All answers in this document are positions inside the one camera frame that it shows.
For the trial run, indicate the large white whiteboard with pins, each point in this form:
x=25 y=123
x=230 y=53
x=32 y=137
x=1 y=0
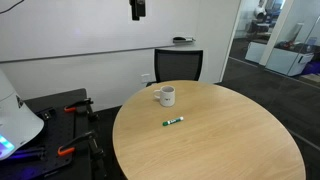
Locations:
x=32 y=29

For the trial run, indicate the whiteboard eraser on tray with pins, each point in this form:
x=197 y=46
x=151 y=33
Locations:
x=183 y=39

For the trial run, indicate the black mesh office chair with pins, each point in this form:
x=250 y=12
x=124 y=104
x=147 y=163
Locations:
x=177 y=65

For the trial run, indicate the black orange rear clamp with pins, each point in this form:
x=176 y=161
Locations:
x=86 y=104

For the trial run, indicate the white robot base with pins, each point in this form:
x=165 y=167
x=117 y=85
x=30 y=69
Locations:
x=18 y=124

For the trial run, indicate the black orange front clamp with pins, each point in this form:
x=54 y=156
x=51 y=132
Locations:
x=88 y=137

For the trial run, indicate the white cabinet behind glass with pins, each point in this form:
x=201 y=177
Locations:
x=287 y=62

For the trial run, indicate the green whiteboard marker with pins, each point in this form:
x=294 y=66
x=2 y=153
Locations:
x=166 y=123

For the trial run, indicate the black perforated mounting board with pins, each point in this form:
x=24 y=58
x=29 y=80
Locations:
x=38 y=160

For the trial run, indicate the black orange clamp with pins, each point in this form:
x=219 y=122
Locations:
x=88 y=137
x=86 y=104

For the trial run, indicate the white ceramic mug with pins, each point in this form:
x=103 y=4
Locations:
x=165 y=95

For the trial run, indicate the white wall outlet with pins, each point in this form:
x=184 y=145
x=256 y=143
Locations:
x=145 y=78

